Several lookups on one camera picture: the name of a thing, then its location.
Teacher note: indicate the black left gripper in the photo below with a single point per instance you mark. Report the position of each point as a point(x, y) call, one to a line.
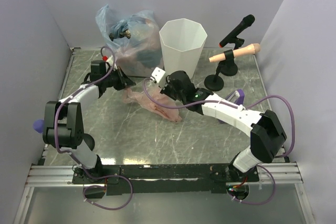
point(124, 81)

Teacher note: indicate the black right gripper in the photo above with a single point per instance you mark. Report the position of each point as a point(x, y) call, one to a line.
point(166, 89)

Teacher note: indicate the pink plastic trash bag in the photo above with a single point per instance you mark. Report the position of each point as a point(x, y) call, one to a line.
point(130, 96)

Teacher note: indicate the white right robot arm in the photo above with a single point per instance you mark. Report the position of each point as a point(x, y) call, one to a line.
point(263, 128)

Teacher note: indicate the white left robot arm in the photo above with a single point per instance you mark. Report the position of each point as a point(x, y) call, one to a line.
point(63, 123)

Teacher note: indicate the white plastic trash bin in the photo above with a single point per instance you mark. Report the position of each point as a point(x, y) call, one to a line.
point(182, 41)

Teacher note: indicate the black round microphone stand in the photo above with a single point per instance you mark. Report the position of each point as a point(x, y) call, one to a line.
point(214, 82)

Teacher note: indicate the large blue plastic bag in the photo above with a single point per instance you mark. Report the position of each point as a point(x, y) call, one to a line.
point(142, 53)

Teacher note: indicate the crumpled blue plastic bag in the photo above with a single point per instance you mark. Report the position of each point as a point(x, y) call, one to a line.
point(121, 28)

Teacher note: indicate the black rear microphone stand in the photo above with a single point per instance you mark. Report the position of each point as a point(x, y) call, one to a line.
point(228, 66)

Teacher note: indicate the purple box stand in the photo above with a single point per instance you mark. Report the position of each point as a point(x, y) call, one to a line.
point(236, 97)

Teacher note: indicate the beige microphone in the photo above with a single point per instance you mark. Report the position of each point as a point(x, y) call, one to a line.
point(248, 50)

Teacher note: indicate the purple microphone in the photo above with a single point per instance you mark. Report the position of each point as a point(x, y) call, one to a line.
point(38, 126)

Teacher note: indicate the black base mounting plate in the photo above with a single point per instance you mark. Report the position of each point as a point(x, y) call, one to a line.
point(166, 178)

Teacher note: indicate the black microphone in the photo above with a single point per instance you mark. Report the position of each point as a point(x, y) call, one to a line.
point(232, 37)

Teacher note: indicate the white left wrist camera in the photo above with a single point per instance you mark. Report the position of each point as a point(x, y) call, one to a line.
point(110, 61)

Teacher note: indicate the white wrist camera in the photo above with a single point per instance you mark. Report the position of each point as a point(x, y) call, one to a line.
point(159, 76)
point(110, 61)

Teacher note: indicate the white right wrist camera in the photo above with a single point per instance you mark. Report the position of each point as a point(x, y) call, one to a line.
point(159, 76)

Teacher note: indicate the aluminium rail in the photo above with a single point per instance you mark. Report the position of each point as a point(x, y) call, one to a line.
point(61, 176)

